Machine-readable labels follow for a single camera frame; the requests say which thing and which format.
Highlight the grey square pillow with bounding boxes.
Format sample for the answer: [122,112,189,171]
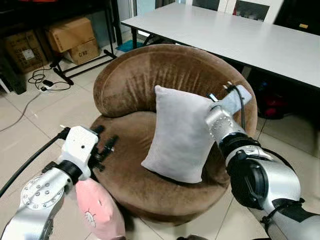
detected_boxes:
[141,85,217,184]

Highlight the pink plush pillow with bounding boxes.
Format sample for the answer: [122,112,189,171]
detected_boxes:
[75,178,126,240]

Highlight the brown round velvet sofa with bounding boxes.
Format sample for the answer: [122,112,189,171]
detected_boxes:
[92,44,259,226]

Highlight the teal floor mat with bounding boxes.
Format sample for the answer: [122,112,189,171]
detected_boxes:
[116,39,147,54]

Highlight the small printed cardboard box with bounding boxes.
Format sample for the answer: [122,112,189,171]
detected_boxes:
[65,39,101,65]

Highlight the large plain cardboard box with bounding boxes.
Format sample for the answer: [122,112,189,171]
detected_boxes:
[46,17,96,54]

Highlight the cardboard box with white label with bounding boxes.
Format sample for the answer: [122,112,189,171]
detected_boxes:
[4,29,49,74]

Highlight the red and black object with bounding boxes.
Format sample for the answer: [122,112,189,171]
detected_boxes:
[259,91,290,119]

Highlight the long white table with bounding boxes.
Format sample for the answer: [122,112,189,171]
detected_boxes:
[120,3,320,89]

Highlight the white chair back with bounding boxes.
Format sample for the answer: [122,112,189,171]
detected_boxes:
[192,0,285,24]

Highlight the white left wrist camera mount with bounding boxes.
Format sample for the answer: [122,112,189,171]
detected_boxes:
[60,125,100,179]

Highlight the black metal rack frame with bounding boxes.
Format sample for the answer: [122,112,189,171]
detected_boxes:
[0,0,124,86]

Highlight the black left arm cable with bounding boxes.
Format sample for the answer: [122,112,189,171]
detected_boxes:
[0,127,71,199]

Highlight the white power strip with cable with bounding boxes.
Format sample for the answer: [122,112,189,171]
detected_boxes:
[0,67,72,134]

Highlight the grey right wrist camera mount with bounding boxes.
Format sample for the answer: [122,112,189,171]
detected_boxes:
[209,83,254,119]

